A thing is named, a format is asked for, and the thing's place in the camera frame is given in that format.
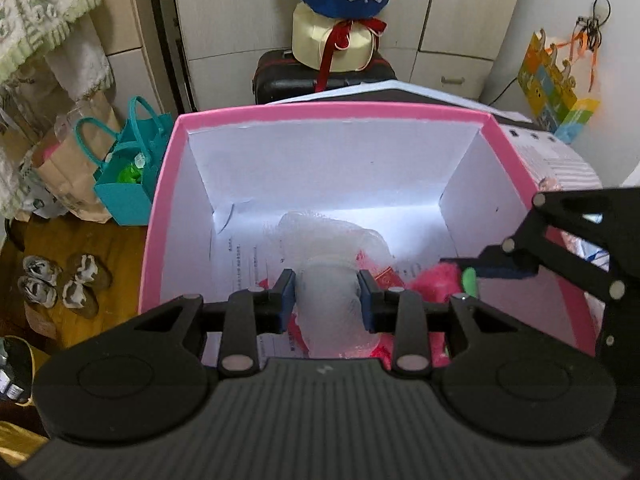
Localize brown paper bag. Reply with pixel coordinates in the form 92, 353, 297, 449
30, 91, 120, 223

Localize colourful paper gift bag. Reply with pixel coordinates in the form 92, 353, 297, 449
518, 30, 601, 144

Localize white fluffy soft item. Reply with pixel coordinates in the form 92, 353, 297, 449
276, 212, 393, 359

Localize black suitcase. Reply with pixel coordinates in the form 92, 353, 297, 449
253, 50, 396, 105

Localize pink strawberry plush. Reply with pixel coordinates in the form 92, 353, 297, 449
408, 262, 480, 367

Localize slippers on floor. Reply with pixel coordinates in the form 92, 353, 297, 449
17, 252, 113, 320

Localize beige wardrobe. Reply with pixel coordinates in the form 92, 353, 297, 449
93, 0, 516, 113

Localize red envelope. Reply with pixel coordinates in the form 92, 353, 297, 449
258, 252, 411, 370

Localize black clothes rack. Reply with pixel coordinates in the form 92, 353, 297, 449
151, 0, 196, 114

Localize pink cardboard box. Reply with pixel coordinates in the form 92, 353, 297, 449
138, 101, 599, 361

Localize flower bouquet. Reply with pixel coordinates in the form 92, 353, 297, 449
290, 0, 420, 92

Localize cream knitted cardigan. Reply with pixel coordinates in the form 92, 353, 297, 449
0, 0, 116, 216

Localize teal gift bag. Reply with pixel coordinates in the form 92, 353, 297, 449
74, 96, 175, 226

